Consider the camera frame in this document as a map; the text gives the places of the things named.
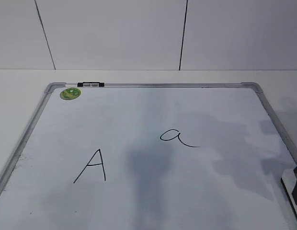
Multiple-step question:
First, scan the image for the white whiteboard eraser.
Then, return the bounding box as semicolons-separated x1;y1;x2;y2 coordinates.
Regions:
281;169;297;207

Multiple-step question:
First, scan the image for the round green magnet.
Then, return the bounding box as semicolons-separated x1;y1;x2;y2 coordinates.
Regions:
60;88;81;101

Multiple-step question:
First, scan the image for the white whiteboard with grey frame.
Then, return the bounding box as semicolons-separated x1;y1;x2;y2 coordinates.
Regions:
0;82;297;230

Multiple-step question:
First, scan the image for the black hanging clip on frame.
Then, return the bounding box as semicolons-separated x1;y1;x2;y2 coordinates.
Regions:
77;81;104;87

